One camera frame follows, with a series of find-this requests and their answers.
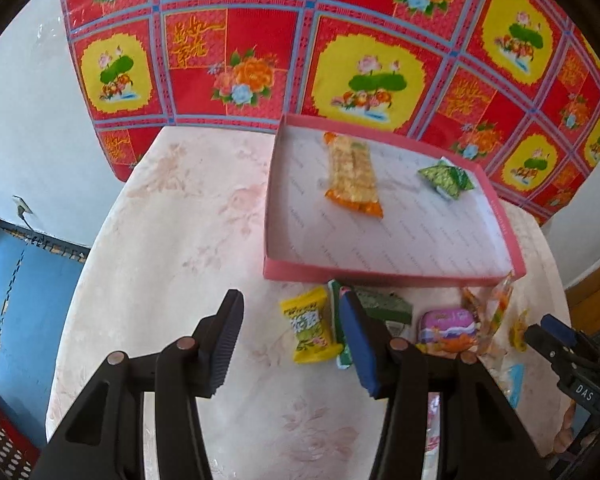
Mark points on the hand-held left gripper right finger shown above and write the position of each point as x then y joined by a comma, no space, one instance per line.
360,347

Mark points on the yellow snack packet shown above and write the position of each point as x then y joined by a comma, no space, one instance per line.
307,325

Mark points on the green and white snack packet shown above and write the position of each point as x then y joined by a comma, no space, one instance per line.
385,305

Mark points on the small yellow candy packet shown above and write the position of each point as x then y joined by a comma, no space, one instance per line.
518,332

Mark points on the person's right hand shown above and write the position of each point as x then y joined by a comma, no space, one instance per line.
566,432

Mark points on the purple jelly cup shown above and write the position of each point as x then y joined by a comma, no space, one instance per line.
447,327

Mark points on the blue foam floor mat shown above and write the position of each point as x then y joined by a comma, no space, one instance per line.
30,310

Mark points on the red dotted mat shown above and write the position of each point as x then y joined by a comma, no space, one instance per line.
0,435

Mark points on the pale floral tablecloth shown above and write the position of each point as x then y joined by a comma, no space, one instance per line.
180,240

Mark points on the colourful gummy packet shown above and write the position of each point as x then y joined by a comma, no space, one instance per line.
497,310

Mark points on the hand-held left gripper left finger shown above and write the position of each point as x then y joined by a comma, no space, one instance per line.
225,342

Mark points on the clear blue-edged snack packet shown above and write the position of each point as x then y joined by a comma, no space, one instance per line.
516,385

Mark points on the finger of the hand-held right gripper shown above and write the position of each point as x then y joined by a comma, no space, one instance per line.
556,323
537,337

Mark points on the orange cracker packet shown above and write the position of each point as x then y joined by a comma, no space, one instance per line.
352,175

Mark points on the green triangular snack packet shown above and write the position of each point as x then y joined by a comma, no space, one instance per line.
445,177

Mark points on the pink cardboard box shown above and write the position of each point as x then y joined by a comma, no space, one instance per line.
405,240

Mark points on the pink drink pouch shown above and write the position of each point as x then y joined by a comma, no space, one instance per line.
434,425

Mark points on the wall socket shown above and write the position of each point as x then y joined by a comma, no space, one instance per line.
22,205

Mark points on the red floral printed cloth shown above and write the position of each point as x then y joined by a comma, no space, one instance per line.
260,25

